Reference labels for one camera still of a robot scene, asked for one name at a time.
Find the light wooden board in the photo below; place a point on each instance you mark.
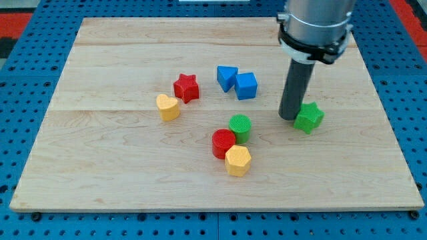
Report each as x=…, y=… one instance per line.
x=103, y=147

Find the blue triangle block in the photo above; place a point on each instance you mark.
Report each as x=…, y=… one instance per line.
x=226, y=77

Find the green cylinder block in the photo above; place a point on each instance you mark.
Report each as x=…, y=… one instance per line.
x=241, y=126

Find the yellow hexagon block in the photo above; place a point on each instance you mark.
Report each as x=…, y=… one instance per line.
x=238, y=161

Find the red star block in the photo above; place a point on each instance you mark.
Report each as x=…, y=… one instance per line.
x=186, y=88

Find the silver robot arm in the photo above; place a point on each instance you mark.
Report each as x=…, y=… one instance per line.
x=315, y=30

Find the red cylinder block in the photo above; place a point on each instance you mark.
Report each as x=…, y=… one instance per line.
x=222, y=140

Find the green star block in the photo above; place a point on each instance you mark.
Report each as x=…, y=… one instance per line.
x=309, y=117

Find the blue cube block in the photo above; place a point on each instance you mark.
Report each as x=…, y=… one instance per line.
x=246, y=86

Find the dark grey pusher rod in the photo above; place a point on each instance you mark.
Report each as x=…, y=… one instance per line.
x=294, y=89

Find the yellow heart block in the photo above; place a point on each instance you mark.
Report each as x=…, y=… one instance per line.
x=168, y=107

